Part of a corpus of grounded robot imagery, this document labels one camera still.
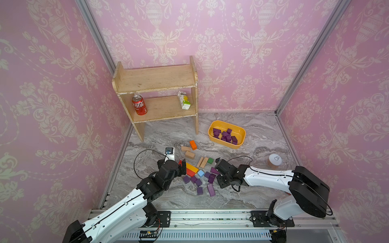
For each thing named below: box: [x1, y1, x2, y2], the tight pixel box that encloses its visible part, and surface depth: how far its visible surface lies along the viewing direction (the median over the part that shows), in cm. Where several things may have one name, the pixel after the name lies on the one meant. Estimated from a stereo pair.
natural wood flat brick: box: [184, 150, 196, 159], surface depth 98 cm
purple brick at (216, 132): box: [212, 128, 222, 138], surface depth 108 cm
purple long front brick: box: [207, 183, 216, 197], surface depth 85 cm
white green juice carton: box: [177, 90, 191, 110], surface depth 94 cm
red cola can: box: [131, 94, 148, 116], surface depth 85 cm
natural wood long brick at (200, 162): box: [196, 156, 204, 169], surface depth 94 cm
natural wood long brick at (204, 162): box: [200, 156, 209, 169], surface depth 94 cm
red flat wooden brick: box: [186, 168, 196, 178], surface depth 91 cm
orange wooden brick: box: [189, 140, 198, 151], surface depth 102 cm
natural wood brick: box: [180, 145, 191, 152], surface depth 102 cm
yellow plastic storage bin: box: [207, 119, 247, 149], surface depth 108 cm
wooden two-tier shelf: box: [111, 55, 199, 143], surface depth 85 cm
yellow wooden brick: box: [185, 162, 199, 174], surface depth 92 cm
